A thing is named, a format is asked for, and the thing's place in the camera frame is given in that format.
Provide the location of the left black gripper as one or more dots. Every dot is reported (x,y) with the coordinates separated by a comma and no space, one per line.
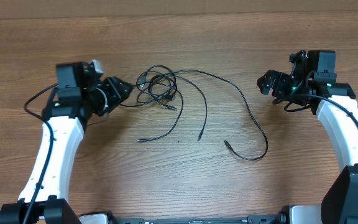
(113,84)

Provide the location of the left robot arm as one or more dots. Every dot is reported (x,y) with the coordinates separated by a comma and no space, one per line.
(78,94)

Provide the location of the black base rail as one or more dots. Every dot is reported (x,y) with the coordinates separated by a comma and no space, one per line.
(194,221)

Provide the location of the cardboard backdrop panel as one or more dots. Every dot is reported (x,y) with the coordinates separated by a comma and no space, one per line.
(41,9)

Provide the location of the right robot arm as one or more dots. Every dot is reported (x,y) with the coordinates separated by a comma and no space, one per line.
(312,84)

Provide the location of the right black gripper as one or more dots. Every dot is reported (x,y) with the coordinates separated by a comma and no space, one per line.
(278,91)

